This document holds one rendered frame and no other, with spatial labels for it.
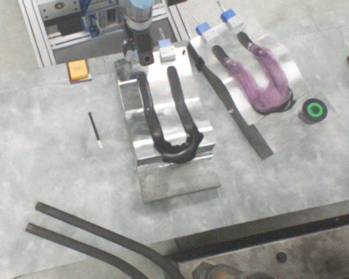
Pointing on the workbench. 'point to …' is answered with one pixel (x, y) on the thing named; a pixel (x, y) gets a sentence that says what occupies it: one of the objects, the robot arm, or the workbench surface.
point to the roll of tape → (305, 115)
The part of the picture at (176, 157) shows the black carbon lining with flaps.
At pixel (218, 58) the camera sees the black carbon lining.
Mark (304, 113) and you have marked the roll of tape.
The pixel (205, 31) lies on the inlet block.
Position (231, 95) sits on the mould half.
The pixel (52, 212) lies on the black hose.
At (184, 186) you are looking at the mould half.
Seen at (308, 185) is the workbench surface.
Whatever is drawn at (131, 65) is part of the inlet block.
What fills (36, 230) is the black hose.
